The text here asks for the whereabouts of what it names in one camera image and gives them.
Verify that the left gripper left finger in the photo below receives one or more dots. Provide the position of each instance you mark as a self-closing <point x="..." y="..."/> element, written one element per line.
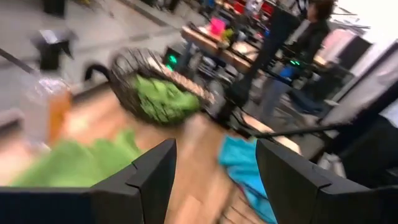
<point x="149" y="186"/>

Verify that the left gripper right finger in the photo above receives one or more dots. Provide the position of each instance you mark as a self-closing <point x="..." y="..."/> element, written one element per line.
<point x="295" y="193"/>

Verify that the blue microfiber towel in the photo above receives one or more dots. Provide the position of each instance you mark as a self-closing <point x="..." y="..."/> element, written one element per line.
<point x="239" y="161"/>

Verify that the green microfiber towel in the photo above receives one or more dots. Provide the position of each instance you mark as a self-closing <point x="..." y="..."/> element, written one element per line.
<point x="71" y="165"/>
<point x="161" y="102"/>

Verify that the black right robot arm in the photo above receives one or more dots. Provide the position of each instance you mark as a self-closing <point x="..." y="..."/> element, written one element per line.
<point x="264" y="53"/>

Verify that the black woven round basket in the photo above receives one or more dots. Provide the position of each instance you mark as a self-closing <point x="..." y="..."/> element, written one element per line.
<point x="124" y="93"/>

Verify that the orange spray bottle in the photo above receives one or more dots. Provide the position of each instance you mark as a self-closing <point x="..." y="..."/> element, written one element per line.
<point x="56" y="109"/>

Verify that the black box with green lights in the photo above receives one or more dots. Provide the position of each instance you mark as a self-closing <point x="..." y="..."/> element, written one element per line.
<point x="171" y="59"/>

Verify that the person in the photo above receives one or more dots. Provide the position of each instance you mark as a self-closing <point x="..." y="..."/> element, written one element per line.
<point x="311" y="40"/>

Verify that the wooden background table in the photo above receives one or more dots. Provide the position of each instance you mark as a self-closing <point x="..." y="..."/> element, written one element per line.
<point x="211" y="45"/>

